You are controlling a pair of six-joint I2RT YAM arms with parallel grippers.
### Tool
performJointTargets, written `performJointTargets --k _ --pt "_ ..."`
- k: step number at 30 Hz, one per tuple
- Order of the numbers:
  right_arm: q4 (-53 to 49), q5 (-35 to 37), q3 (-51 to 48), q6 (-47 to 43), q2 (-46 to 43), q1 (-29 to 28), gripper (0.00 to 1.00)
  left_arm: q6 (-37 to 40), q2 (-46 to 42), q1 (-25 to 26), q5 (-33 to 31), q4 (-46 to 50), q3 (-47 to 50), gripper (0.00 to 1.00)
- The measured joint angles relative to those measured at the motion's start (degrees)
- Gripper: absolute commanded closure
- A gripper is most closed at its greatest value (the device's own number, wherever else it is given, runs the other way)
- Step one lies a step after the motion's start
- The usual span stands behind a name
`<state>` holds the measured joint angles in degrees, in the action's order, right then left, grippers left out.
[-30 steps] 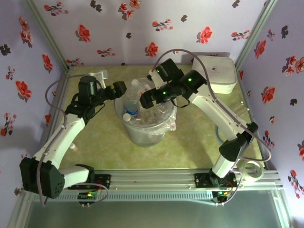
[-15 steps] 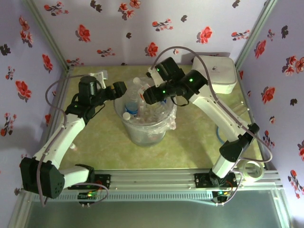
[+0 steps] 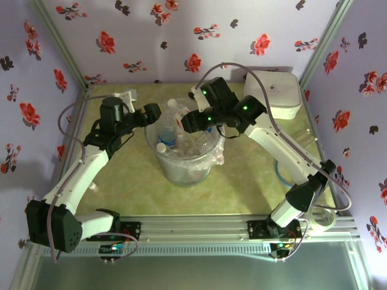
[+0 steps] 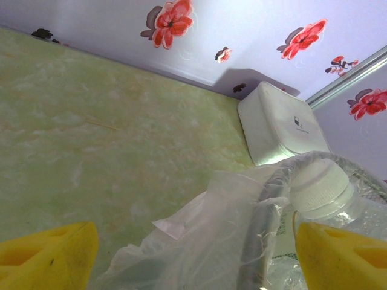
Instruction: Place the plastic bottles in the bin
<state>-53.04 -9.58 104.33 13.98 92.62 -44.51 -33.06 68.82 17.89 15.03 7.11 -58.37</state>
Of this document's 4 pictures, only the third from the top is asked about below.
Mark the clear bottle red label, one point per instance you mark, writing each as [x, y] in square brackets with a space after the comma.
[176, 108]

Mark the blue label water bottle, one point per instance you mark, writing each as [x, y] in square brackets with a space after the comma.
[167, 133]

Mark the clear plastic bin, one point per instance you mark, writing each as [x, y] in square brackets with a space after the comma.
[184, 175]

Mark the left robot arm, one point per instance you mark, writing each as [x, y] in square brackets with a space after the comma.
[78, 178]

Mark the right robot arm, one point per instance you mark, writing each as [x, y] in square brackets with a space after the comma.
[281, 151]

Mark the white rectangular case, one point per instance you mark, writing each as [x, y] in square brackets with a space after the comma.
[281, 90]

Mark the small bottle pink cap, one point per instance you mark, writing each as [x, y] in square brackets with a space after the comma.
[95, 187]

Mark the small controller circuit board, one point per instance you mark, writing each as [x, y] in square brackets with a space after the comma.
[112, 248]
[282, 246]

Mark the white tape roll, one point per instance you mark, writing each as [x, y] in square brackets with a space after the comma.
[331, 222]

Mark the aluminium corner post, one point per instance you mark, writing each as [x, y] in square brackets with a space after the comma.
[326, 36]
[57, 39]

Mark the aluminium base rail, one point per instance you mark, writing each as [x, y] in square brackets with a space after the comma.
[193, 232]

